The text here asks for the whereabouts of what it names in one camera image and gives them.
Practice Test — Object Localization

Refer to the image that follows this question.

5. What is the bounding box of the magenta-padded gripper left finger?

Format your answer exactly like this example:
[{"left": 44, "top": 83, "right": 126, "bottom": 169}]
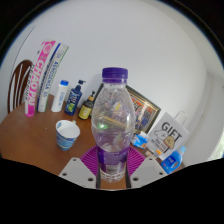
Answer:
[{"left": 58, "top": 146, "right": 101, "bottom": 189}]

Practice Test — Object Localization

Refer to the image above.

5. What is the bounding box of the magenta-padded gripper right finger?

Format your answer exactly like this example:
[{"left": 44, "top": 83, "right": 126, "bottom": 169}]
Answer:
[{"left": 124, "top": 146, "right": 168, "bottom": 188}]

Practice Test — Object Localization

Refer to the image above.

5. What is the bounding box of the clear purple-capped water bottle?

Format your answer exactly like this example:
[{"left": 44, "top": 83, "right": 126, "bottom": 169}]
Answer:
[{"left": 90, "top": 67, "right": 137, "bottom": 184}]

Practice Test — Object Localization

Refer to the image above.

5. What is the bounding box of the small snack box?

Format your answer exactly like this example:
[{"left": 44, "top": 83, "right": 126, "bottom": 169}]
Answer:
[{"left": 144, "top": 149, "right": 163, "bottom": 160}]

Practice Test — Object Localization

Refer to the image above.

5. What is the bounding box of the blue detergent bottle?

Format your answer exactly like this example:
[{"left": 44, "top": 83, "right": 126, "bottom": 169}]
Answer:
[{"left": 159, "top": 145, "right": 188, "bottom": 175}]

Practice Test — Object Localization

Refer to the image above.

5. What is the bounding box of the blue white paper cup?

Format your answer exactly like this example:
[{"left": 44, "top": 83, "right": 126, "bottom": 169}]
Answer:
[{"left": 55, "top": 119, "right": 82, "bottom": 152}]

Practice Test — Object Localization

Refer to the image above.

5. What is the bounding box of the white paper gift bag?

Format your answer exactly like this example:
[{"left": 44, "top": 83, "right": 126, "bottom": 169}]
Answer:
[{"left": 145, "top": 110, "right": 190, "bottom": 158}]

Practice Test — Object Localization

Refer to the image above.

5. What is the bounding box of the framed group photo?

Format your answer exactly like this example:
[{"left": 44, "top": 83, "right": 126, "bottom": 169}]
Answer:
[{"left": 124, "top": 84, "right": 162, "bottom": 135}]

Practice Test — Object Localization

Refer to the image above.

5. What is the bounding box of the dark bottle with yellow label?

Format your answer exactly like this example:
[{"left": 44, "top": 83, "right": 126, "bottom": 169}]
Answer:
[{"left": 77, "top": 90, "right": 96, "bottom": 121}]

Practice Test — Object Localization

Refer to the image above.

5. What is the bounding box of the dark blue pump bottle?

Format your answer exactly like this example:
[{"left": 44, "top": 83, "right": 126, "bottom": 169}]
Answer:
[{"left": 64, "top": 79, "right": 87, "bottom": 117}]

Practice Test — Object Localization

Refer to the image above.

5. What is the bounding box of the white bottle with blue cap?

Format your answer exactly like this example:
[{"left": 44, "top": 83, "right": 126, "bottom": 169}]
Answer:
[{"left": 50, "top": 79, "right": 70, "bottom": 113}]

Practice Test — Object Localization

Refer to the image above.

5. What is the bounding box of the white green shuttlecock tube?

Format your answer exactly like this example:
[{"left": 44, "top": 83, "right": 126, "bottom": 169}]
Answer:
[{"left": 37, "top": 42, "right": 70, "bottom": 113}]

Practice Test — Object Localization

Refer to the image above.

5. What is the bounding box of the pink shuttlecock tube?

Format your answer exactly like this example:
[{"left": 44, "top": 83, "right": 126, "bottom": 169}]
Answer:
[{"left": 24, "top": 40, "right": 57, "bottom": 118}]

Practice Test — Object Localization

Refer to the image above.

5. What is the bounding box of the brown wooden chair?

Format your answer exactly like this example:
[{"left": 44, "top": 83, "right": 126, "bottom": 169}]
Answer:
[{"left": 7, "top": 59, "right": 35, "bottom": 115}]

